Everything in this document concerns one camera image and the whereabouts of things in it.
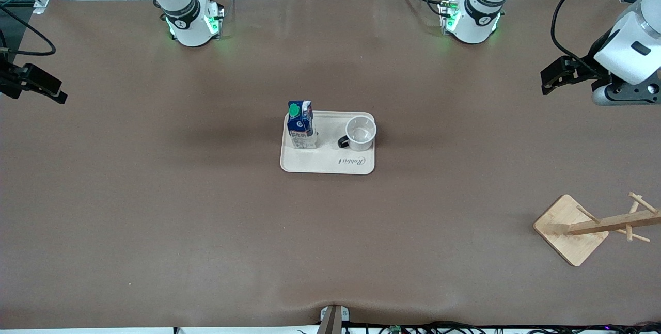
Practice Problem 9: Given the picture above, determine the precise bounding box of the wooden mug tree rack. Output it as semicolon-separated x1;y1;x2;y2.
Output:
533;192;661;267

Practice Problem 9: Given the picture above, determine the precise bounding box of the cream rabbit print tray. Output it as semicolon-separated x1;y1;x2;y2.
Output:
280;111;376;175

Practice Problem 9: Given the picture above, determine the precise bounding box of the white smiley mug black handle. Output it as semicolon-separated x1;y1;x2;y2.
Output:
337;115;377;152

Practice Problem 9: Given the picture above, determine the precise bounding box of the blue milk carton green cap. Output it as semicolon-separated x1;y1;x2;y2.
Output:
287;100;318;150

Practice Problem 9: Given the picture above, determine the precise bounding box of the brown table mat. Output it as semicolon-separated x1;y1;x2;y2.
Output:
0;0;661;330

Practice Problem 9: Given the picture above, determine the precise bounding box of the grey metal camera stand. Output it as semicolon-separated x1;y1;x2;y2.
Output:
319;305;351;334

